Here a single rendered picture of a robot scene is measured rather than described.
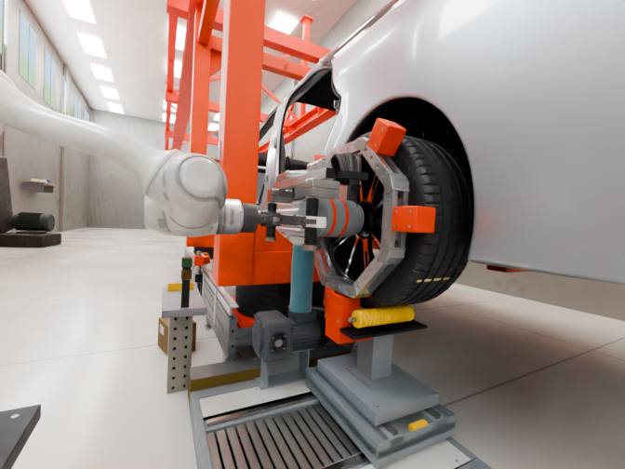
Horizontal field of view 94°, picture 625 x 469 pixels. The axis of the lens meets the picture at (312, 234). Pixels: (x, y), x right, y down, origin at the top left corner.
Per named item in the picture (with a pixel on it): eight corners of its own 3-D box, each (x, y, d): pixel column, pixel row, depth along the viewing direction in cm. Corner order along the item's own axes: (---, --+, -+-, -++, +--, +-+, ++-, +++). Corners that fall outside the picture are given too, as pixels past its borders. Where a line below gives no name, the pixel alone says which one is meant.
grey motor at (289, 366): (344, 381, 139) (349, 309, 138) (259, 402, 120) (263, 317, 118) (325, 364, 155) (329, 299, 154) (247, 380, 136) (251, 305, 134)
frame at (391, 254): (402, 311, 86) (414, 127, 85) (385, 313, 83) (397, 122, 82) (316, 277, 135) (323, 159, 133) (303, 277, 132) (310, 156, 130)
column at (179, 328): (190, 389, 139) (193, 302, 138) (166, 394, 135) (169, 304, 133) (188, 379, 148) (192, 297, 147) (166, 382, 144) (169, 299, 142)
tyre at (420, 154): (382, 128, 135) (344, 252, 160) (339, 118, 125) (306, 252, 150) (520, 164, 82) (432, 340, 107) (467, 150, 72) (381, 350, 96)
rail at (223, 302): (245, 349, 148) (246, 306, 147) (226, 352, 143) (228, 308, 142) (195, 270, 367) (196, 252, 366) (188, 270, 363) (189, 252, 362)
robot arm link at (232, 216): (219, 235, 67) (245, 236, 69) (220, 195, 66) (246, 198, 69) (213, 234, 75) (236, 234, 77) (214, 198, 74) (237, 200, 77)
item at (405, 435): (455, 437, 105) (457, 411, 104) (376, 472, 88) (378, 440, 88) (367, 371, 149) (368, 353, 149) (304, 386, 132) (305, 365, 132)
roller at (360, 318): (419, 322, 108) (420, 306, 107) (353, 331, 94) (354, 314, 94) (407, 316, 113) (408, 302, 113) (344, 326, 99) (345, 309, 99)
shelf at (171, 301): (206, 314, 122) (206, 307, 122) (161, 318, 114) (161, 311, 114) (196, 290, 160) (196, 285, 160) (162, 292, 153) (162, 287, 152)
